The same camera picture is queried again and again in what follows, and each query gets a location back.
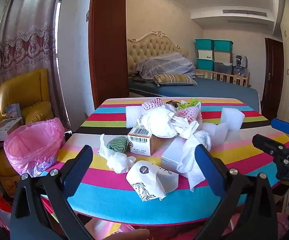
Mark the pink lace patterned curtain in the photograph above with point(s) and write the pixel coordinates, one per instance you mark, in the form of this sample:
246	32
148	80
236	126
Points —
32	30

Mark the green striped cloth ball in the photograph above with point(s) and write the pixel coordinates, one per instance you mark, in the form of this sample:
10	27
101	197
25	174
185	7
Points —
117	144

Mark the small dark box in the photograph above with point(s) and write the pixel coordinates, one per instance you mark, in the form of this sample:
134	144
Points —
172	102

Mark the black white checkered bag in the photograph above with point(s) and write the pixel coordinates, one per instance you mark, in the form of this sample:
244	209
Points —
240	60

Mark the white foam sheet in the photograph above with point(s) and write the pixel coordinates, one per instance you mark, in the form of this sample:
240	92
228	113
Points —
217	133
133	116

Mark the ceiling air vent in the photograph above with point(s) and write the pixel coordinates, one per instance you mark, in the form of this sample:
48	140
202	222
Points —
244	13

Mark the white storage box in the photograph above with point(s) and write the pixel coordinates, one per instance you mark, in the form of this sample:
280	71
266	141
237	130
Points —
205	54

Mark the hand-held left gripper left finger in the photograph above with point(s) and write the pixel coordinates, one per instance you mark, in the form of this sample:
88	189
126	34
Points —
78	172

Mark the beige tufted bed headboard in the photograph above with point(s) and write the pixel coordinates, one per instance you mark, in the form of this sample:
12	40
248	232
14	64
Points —
149	45

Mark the pink plastic trash bag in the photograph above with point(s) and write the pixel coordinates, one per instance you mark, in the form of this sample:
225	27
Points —
34	142

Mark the striped pillow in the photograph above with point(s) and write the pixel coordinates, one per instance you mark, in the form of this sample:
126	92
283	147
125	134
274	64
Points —
174	79

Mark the bed with blue sheet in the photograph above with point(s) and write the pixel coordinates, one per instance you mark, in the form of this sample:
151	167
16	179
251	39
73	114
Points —
209	90

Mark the beige storage box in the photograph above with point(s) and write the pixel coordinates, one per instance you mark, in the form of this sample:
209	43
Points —
223	56

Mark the green shredded paper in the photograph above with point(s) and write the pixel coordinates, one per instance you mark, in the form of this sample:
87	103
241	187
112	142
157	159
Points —
193	102

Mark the dark brown door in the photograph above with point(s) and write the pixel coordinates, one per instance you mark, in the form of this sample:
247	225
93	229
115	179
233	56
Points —
272	75

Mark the white paper cup black print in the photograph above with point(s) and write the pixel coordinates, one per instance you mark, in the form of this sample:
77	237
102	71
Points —
144	177

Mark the plain white box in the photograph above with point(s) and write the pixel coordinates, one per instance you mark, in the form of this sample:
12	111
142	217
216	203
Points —
172	158

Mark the dark grey storage box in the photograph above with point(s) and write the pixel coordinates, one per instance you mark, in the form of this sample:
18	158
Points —
223	68

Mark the long white tissue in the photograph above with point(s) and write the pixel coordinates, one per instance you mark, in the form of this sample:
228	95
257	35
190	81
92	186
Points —
118	161

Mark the wall switch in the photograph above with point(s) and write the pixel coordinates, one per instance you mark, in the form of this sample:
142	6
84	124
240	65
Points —
87	16

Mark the white carton with barcode label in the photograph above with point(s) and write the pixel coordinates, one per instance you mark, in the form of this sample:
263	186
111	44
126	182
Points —
139	142

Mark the teal storage box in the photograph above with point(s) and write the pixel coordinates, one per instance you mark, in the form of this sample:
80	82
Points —
205	64
204	44
223	45

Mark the grey dotted blanket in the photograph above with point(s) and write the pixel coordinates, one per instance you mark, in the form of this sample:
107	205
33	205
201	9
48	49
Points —
167	63

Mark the flat white printed box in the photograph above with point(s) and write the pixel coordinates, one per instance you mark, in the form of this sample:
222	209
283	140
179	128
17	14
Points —
5	128

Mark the yellow leather armchair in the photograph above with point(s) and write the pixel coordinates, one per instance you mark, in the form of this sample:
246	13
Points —
22	90

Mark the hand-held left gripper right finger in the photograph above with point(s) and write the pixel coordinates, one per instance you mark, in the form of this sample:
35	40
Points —
209	170

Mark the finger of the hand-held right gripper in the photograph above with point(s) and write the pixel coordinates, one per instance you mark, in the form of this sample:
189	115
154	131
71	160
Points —
267	143
283	126

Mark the white foam block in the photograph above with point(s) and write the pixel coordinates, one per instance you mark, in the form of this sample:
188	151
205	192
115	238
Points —
233	118

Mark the white paper towel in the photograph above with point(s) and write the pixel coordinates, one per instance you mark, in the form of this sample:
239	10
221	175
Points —
192	160

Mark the large white tissue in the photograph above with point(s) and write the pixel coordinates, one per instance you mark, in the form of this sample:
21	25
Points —
159	122

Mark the wooden crib rail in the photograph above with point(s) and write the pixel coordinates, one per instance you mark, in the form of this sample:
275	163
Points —
222	77

